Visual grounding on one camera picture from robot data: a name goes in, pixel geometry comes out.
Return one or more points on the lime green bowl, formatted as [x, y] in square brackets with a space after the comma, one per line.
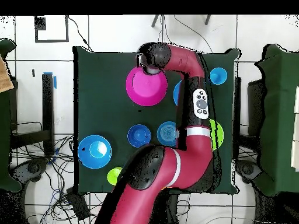
[217, 135]

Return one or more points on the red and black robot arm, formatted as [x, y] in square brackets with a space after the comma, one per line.
[144, 198]

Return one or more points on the camera tripod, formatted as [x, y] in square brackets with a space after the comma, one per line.
[154, 21]

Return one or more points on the large blue bowl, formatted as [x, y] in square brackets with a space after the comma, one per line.
[94, 151]
[177, 93]

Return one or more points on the brown cardboard sheet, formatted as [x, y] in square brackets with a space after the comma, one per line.
[4, 79]

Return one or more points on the dark green tablecloth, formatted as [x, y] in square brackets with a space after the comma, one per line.
[105, 93]

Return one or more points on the black power strip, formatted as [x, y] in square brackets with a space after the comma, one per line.
[78, 205]

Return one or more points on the yellow-green cup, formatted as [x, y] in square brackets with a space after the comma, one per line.
[113, 176]

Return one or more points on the small light blue bowl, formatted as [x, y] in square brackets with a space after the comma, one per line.
[167, 133]

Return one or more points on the grey chair base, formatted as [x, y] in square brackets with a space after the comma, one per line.
[247, 170]
[32, 168]

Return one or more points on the green cloth covered table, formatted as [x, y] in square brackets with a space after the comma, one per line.
[4, 128]
[280, 116]

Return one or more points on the black square floor frame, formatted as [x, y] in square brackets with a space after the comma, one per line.
[40, 23]

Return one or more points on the pink bowl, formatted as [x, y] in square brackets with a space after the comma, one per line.
[146, 89]

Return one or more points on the black stand post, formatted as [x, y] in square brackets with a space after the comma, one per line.
[237, 105]
[48, 105]

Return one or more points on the light blue cup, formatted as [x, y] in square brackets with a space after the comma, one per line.
[219, 75]

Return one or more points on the small dark blue bowl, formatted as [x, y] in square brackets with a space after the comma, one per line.
[139, 135]

